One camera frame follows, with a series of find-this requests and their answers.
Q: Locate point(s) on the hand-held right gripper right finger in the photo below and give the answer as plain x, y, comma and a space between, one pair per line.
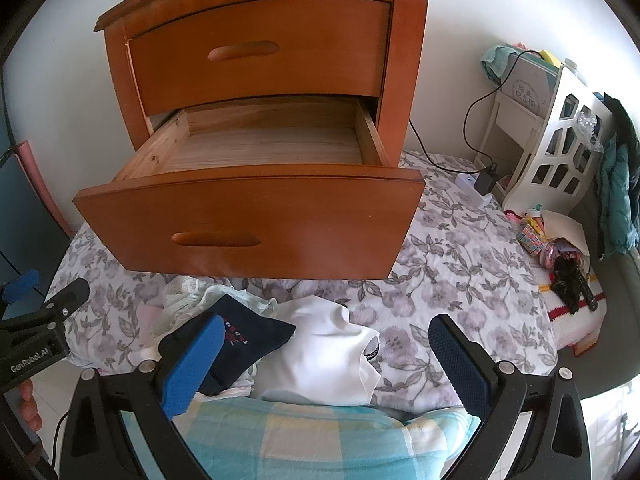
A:
462, 365

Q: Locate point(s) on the person's left hand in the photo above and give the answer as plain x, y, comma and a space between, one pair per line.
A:
30, 410

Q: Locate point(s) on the clear plastic bag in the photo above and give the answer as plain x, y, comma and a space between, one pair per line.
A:
587, 125

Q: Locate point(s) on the pastel chequered toy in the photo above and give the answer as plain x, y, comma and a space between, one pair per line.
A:
531, 240

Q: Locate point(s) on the teal cloth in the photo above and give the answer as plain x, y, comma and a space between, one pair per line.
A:
497, 62

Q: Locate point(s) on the white power strip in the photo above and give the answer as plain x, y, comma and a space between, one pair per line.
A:
465, 181

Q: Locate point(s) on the light blue plaid cloth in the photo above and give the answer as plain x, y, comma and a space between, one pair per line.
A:
300, 445

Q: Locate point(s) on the grey floral blanket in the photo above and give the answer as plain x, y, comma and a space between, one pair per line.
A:
450, 285

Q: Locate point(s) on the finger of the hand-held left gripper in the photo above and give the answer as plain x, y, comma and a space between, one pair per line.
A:
70, 297
22, 285

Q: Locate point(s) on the pale printed album box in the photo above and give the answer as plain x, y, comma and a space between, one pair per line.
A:
530, 85

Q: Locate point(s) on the black power adapter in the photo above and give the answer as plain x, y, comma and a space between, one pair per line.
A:
484, 182

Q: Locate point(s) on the wooden drawer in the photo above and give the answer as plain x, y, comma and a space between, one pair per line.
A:
300, 230
300, 60

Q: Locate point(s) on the black toy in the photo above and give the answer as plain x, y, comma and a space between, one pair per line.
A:
565, 280

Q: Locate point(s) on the mint lace underwear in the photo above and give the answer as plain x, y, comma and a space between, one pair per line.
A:
200, 300

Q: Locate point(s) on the dark underwear red print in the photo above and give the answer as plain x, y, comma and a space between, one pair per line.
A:
250, 340

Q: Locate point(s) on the teal jacket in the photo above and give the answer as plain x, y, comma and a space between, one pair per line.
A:
617, 200

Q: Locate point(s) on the white lattice shelf rack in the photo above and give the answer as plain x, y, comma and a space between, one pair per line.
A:
520, 195

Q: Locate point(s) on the pink underwear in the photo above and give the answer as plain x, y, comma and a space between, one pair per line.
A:
150, 320

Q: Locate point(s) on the wooden nightstand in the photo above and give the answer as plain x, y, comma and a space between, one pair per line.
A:
410, 60

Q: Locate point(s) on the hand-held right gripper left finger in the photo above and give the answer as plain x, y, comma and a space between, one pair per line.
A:
192, 360

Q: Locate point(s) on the white underwear black waistband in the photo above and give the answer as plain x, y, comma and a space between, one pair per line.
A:
320, 360

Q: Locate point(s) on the yellow pad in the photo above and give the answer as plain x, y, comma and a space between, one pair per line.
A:
550, 56

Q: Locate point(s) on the black remote control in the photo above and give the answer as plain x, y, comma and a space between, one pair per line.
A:
589, 290

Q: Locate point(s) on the white knitted mat red trim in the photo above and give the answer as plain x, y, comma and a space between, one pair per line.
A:
565, 330

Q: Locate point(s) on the closed wooden drawer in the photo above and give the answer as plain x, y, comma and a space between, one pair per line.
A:
300, 60

